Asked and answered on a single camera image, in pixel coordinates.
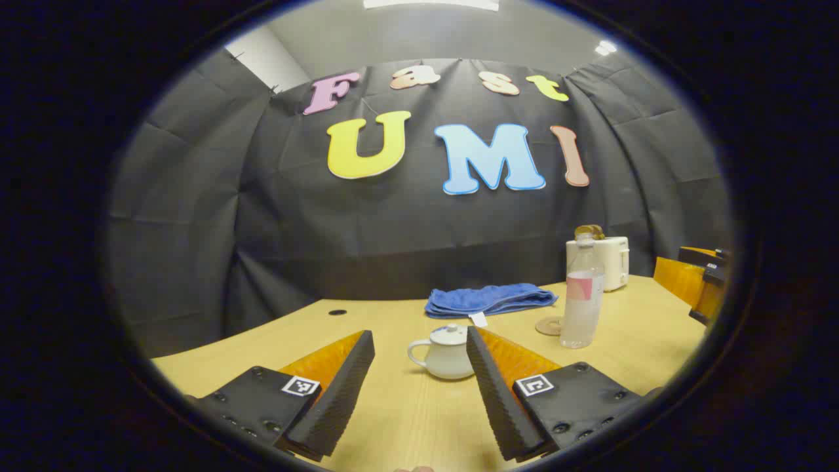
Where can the round brown coaster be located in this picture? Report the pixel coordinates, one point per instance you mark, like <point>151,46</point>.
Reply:
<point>547,326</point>

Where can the folded blue towel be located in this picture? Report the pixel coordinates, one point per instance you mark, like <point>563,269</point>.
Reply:
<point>485,299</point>

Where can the ceiling light panel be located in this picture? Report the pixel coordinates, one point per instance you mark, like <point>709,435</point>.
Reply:
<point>605,48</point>
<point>429,3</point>

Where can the white toaster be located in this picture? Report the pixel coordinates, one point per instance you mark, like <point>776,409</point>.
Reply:
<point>616,262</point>

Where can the brown toast slice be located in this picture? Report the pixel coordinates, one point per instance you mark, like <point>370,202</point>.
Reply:
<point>598,232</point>
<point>582,231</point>

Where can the white teacup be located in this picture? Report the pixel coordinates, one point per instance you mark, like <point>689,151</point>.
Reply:
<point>449,364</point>

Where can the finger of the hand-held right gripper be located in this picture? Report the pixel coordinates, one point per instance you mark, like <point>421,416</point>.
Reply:
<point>711,295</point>
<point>678,278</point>

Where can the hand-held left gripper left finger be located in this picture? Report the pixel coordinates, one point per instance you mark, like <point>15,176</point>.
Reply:
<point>341,393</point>

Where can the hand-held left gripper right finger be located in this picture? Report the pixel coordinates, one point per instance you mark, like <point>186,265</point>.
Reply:
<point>495,400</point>

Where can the clear plastic water bottle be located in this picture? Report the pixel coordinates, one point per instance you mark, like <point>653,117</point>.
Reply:
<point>582,314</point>

